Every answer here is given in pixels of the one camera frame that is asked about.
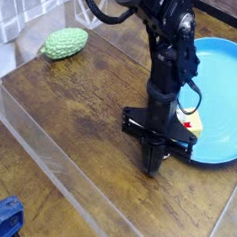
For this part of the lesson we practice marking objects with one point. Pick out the clear acrylic barrier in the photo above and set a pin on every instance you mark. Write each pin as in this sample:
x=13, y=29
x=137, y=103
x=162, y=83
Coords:
x=93, y=206

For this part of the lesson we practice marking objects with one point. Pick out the yellow butter block toy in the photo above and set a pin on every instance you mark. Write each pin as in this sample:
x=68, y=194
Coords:
x=192, y=121

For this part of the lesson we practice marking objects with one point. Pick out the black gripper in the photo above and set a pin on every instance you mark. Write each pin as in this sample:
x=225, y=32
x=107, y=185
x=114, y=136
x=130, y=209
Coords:
x=162, y=133

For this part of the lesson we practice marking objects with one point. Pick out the blue round plastic tray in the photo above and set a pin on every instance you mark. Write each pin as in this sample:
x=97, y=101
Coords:
x=217, y=80

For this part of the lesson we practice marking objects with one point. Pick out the green bumpy gourd toy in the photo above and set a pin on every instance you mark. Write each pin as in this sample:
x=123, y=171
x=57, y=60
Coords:
x=64, y=43

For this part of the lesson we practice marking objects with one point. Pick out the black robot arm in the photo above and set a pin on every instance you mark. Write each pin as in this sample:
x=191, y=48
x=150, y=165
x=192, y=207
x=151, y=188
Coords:
x=170, y=27

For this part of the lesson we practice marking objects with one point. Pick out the white wooden fish toy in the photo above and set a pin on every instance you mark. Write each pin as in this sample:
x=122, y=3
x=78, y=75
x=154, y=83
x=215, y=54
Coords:
x=140, y=126

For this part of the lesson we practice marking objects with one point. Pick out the clear acrylic corner bracket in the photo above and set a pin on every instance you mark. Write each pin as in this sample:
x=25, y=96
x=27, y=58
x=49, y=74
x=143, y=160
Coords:
x=85, y=16

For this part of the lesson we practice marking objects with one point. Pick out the white checkered cloth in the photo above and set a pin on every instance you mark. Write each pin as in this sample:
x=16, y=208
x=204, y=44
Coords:
x=14, y=14

